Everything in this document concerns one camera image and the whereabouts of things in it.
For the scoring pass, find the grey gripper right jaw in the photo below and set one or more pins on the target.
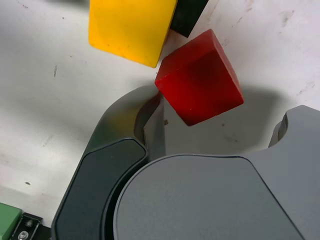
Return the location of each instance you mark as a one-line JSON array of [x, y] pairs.
[[212, 200]]

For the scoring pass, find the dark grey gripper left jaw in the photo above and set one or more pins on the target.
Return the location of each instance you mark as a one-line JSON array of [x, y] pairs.
[[100, 175]]

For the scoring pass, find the red cube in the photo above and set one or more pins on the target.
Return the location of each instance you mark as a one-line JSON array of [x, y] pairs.
[[197, 82]]

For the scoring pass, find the yellow cube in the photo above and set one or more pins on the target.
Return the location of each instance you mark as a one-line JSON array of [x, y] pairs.
[[127, 27]]

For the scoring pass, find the black tape square outline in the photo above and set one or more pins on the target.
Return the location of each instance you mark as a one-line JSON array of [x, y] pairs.
[[186, 17]]

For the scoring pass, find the green rectangular block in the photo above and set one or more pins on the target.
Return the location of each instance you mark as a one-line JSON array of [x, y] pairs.
[[7, 220]]

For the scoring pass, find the black bracket with screws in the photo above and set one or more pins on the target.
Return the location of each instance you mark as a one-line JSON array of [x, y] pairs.
[[27, 225]]

